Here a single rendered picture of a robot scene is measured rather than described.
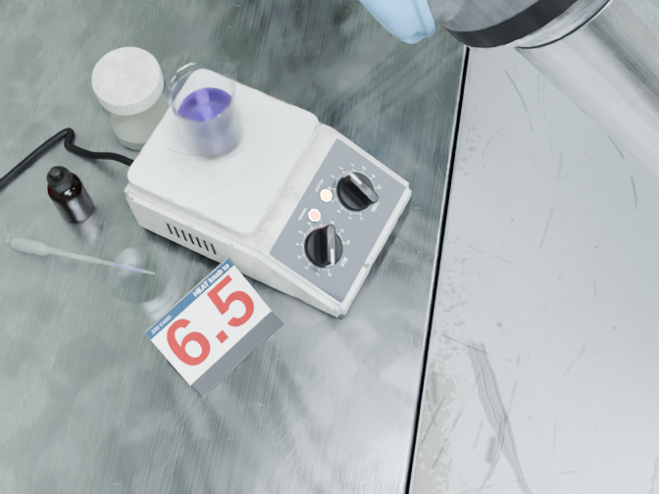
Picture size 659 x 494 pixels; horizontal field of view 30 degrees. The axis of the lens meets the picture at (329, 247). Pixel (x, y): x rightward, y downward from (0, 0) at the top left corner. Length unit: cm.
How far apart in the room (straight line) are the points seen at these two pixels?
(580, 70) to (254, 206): 42
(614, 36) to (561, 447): 46
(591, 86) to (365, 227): 42
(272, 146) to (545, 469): 33
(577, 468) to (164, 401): 33
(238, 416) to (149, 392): 8
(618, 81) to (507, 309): 43
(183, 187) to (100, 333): 15
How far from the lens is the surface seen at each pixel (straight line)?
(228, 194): 97
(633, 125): 64
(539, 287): 102
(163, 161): 100
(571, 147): 109
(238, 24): 116
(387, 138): 108
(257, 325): 101
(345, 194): 100
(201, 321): 100
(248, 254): 97
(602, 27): 59
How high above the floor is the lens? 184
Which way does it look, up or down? 65 degrees down
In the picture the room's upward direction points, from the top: 10 degrees counter-clockwise
